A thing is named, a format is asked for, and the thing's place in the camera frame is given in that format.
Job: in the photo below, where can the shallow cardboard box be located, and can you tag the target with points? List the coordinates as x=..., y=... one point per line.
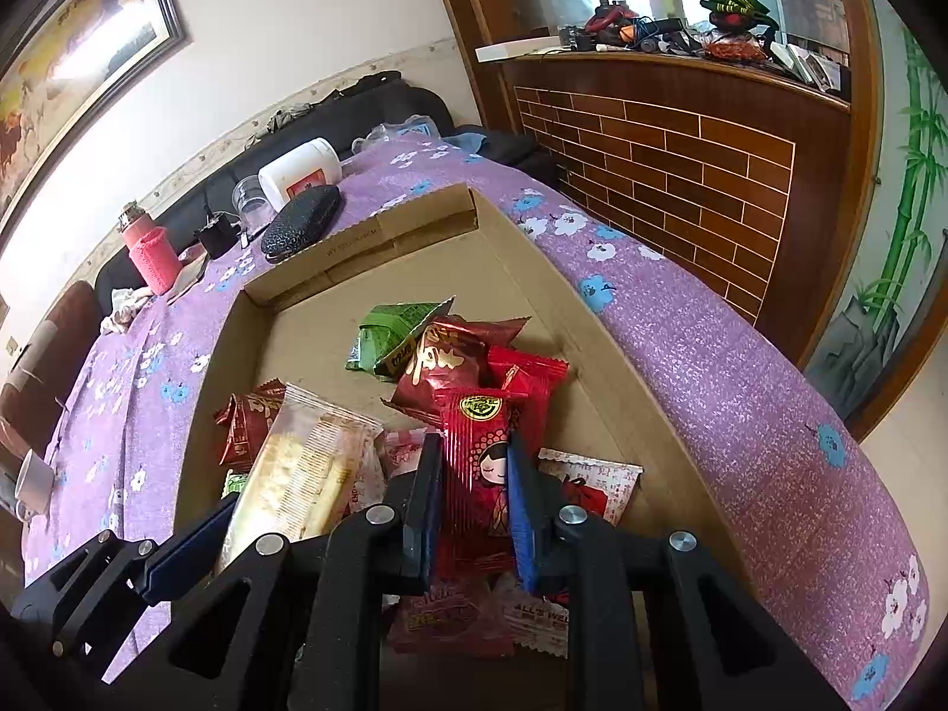
x=311, y=341

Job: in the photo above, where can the clear biscuit packet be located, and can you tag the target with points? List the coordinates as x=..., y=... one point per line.
x=304, y=474

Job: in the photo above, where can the pink sleeved bottle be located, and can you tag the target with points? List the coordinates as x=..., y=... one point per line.
x=152, y=259

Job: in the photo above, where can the black sofa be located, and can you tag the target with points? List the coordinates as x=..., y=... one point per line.
x=370, y=100

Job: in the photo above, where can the framed horse painting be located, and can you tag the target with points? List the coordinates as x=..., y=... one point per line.
x=74, y=52

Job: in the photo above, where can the black glasses case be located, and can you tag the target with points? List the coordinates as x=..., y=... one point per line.
x=300, y=222

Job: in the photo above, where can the flat white box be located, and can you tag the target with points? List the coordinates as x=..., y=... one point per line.
x=518, y=50

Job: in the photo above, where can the clear glass cup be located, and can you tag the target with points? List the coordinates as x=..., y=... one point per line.
x=252, y=204

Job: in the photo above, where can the white mug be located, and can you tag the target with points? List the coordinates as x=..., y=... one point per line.
x=33, y=485

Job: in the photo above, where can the clear plastic bag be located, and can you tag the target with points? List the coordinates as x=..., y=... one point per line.
x=411, y=129

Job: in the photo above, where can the white red-print snack packet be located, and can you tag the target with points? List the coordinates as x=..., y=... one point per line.
x=537, y=626
x=600, y=485

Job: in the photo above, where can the dark green snack packet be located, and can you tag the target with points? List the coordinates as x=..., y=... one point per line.
x=235, y=485

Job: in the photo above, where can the wooden brick-pattern counter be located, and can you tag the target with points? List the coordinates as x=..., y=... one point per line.
x=666, y=185

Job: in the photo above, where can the brown chair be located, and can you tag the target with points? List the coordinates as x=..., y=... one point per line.
x=52, y=341

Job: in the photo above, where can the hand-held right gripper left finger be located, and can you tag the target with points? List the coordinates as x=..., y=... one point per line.
x=433, y=511

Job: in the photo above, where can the crumpled white cloth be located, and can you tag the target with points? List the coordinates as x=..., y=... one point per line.
x=122, y=309

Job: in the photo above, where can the red doll print snack packet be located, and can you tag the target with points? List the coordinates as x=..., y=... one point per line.
x=478, y=474

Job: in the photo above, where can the dark clothing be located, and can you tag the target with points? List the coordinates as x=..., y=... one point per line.
x=511, y=152

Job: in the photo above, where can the white plastic jar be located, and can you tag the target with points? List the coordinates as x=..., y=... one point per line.
x=300, y=174

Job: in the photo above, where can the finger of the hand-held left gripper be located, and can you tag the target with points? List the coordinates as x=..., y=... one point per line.
x=185, y=552

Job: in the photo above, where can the purple floral tablecloth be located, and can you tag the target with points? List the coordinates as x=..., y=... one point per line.
x=703, y=400

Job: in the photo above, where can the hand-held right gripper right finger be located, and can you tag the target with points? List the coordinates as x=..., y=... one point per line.
x=522, y=526

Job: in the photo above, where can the red mesh bag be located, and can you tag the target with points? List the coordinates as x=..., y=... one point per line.
x=733, y=48

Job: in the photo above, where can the small black box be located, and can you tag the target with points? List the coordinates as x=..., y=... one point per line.
x=216, y=237

